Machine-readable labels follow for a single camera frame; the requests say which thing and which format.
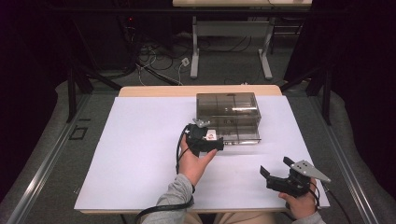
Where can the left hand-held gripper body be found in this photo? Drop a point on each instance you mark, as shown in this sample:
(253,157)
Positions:
(196,137)

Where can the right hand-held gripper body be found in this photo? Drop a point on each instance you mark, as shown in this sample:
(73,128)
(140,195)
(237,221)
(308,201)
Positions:
(292,183)

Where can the smoky transparent drawer organizer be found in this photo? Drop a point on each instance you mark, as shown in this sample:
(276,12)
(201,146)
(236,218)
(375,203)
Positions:
(227,104)

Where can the person's right hand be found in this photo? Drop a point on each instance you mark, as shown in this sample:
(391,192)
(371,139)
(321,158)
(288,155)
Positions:
(303,205)

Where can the person's left hand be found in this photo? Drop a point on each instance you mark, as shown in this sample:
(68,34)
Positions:
(193,165)

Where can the white table mat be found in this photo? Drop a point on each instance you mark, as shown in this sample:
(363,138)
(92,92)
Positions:
(140,140)

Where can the white power adapter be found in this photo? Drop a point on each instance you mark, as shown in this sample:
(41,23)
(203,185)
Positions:
(185,61)

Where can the black metal stand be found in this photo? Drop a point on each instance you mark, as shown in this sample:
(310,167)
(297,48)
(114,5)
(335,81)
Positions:
(74,90)
(325,90)

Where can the metal floor rail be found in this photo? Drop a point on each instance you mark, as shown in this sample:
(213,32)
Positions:
(46,158)
(351,174)

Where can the white metal frame desk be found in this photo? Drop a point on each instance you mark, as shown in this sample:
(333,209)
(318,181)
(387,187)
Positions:
(230,28)

